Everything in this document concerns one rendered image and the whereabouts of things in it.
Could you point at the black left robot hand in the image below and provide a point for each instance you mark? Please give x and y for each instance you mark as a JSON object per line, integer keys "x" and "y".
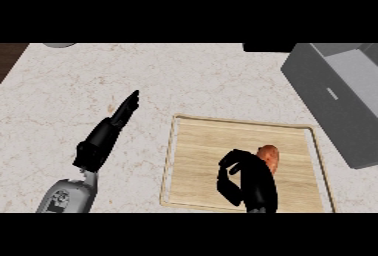
{"x": 104, "y": 136}

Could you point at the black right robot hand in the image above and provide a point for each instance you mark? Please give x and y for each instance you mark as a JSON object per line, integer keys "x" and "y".
{"x": 256, "y": 181}

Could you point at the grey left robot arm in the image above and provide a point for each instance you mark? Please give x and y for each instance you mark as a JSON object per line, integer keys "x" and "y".
{"x": 69, "y": 196}

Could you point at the pale wooden tray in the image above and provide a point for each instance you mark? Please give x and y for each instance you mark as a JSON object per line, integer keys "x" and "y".
{"x": 207, "y": 160}

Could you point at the grey round object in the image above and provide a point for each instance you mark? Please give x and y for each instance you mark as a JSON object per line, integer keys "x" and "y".
{"x": 60, "y": 45}

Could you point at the black block appliance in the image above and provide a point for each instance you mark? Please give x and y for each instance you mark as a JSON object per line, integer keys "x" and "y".
{"x": 268, "y": 47}

